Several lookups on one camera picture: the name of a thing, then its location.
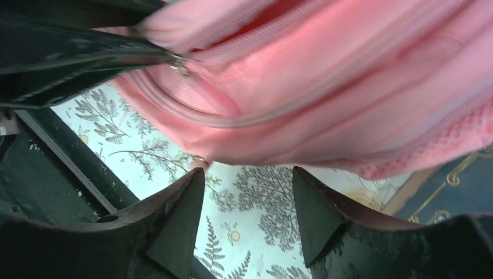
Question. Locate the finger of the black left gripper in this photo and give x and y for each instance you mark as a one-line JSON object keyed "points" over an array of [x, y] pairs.
{"points": [[44, 64], [83, 13]]}

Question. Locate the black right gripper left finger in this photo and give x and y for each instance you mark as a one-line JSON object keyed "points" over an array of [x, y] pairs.
{"points": [[153, 238]]}

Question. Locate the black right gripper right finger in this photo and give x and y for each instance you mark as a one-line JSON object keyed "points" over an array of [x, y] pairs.
{"points": [[342, 238]]}

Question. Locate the pink student backpack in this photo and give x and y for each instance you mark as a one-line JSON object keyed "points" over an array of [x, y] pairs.
{"points": [[378, 88]]}

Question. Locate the floral table mat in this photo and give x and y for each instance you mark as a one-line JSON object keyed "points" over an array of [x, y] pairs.
{"points": [[248, 227]]}

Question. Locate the Nineteen Eighty-Four blue book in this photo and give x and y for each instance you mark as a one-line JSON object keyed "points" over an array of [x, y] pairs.
{"points": [[459, 186]]}

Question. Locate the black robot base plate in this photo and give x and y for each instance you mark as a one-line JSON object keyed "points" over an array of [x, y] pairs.
{"points": [[50, 176]]}

